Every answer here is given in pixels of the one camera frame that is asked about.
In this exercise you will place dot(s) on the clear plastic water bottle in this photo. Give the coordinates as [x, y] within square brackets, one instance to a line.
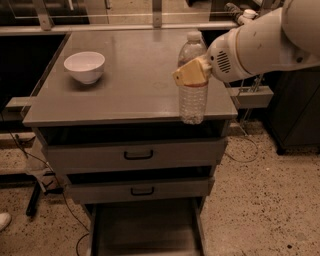
[192, 99]

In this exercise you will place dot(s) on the grey drawer cabinet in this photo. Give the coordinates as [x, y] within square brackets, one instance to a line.
[135, 100]

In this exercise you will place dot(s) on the white shoe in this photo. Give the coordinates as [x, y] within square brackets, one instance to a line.
[5, 219]

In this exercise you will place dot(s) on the top grey drawer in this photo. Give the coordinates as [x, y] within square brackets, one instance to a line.
[106, 157]

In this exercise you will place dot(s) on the middle grey drawer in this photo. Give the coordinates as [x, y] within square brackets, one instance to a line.
[141, 190]

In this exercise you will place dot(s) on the dark side cabinet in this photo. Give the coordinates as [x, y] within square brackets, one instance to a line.
[293, 114]

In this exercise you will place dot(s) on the black floor stand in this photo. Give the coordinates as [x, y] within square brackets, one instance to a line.
[46, 183]

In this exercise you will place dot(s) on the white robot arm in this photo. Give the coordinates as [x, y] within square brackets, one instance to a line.
[284, 39]

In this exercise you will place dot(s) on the open bottom grey drawer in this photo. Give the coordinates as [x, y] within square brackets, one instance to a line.
[170, 227]

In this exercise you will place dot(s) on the white ceramic bowl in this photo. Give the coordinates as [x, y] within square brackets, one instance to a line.
[85, 67]

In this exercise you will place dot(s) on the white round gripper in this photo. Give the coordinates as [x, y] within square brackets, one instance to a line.
[222, 57]

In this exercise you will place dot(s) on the white power strip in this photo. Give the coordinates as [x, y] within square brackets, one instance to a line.
[241, 17]

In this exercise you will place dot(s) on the diagonal metal rod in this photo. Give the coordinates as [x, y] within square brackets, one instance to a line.
[256, 83]

